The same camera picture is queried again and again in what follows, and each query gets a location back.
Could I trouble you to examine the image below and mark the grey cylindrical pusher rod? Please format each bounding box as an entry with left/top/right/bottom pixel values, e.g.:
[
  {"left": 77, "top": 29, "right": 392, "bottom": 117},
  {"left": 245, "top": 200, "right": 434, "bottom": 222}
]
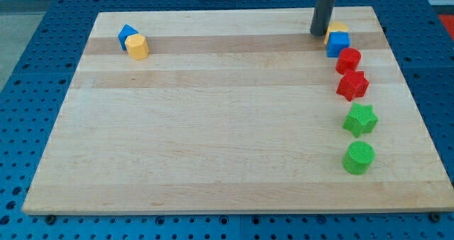
[{"left": 310, "top": 0, "right": 336, "bottom": 37}]

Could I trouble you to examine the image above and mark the wooden board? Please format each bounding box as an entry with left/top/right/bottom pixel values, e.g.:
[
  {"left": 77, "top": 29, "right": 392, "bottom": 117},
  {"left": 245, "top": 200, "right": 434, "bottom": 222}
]
[{"left": 22, "top": 6, "right": 453, "bottom": 215}]

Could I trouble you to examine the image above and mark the yellow hexagon block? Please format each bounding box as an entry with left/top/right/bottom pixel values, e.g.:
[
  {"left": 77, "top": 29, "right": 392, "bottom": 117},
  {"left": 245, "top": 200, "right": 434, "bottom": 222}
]
[{"left": 125, "top": 33, "right": 150, "bottom": 60}]

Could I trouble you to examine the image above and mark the yellow round block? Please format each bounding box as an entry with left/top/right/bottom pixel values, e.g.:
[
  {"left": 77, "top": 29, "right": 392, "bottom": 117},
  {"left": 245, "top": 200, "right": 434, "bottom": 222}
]
[{"left": 323, "top": 21, "right": 349, "bottom": 45}]

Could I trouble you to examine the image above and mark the blue cube block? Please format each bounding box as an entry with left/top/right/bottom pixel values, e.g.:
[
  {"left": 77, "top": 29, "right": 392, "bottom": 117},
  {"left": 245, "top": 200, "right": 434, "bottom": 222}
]
[{"left": 326, "top": 32, "right": 350, "bottom": 58}]

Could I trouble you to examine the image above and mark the red cylinder block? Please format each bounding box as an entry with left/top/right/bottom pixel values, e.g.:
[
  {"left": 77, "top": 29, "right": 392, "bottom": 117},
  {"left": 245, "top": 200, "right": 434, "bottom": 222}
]
[{"left": 336, "top": 48, "right": 362, "bottom": 75}]

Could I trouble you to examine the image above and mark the red star block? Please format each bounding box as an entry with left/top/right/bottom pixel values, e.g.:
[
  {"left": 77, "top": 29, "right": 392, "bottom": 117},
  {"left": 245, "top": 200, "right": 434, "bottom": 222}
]
[{"left": 336, "top": 71, "right": 370, "bottom": 102}]

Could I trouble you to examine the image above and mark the green star block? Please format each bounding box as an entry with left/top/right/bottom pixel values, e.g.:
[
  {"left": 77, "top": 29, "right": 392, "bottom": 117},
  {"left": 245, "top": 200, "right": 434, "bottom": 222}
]
[{"left": 342, "top": 102, "right": 379, "bottom": 138}]

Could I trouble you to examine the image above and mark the green cylinder block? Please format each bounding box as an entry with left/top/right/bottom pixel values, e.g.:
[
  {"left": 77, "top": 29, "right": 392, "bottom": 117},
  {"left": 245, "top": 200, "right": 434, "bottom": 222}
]
[{"left": 342, "top": 141, "right": 375, "bottom": 175}]

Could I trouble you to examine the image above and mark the blue triangle block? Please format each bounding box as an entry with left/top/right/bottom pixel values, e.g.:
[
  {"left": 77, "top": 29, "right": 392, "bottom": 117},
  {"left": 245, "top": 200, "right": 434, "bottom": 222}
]
[{"left": 118, "top": 24, "right": 138, "bottom": 51}]

